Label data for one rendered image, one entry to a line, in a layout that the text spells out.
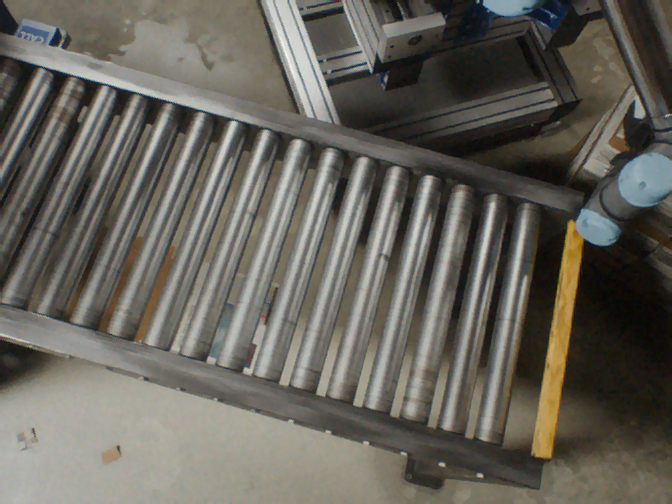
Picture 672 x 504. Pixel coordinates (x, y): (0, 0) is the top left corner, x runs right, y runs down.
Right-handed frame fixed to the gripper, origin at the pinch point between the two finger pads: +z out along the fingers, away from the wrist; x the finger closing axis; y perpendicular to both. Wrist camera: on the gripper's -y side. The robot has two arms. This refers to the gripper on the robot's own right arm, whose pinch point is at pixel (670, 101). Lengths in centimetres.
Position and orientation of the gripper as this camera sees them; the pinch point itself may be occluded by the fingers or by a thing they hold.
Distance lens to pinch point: 139.3
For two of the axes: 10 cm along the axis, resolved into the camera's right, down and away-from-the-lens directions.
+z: 5.7, -7.6, 2.9
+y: 0.7, -3.1, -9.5
